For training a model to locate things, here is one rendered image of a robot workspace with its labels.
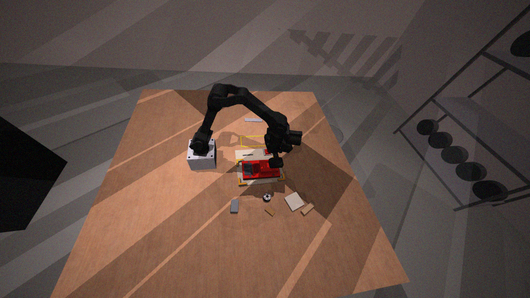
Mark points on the white flat square panel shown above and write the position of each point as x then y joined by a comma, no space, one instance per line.
294,201

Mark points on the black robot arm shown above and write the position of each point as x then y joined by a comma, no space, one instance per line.
278,126

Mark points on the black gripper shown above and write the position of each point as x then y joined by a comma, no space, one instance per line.
276,161

